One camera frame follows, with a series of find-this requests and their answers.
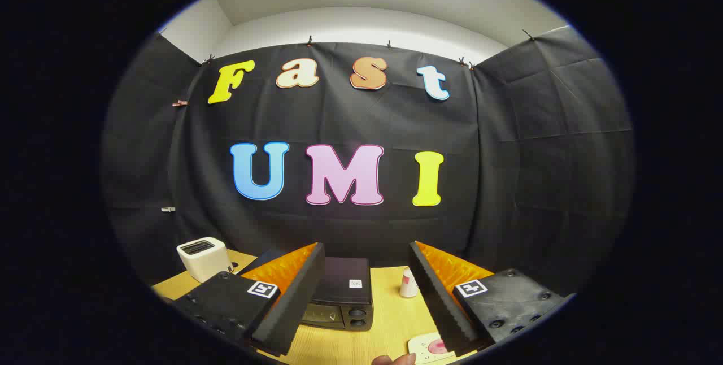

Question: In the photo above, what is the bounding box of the cream square tray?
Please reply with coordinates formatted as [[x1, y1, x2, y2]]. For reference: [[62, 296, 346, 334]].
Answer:
[[408, 332, 458, 364]]

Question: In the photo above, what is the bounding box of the white pop-up toaster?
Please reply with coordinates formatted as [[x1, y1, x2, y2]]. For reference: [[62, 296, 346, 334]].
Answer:
[[176, 237, 234, 283]]

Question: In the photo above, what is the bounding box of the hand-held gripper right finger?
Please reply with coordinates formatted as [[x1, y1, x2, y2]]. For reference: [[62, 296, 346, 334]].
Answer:
[[408, 241, 571, 357]]

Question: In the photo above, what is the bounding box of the black toaster oven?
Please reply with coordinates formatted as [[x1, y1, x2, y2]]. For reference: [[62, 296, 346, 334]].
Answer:
[[299, 257, 374, 332]]

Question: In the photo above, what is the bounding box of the small white bottle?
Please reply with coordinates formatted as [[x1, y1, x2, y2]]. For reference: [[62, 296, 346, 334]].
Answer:
[[399, 267, 419, 298]]

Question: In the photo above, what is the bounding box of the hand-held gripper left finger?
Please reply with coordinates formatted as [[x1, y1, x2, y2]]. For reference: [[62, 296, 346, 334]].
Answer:
[[169, 242, 326, 357]]

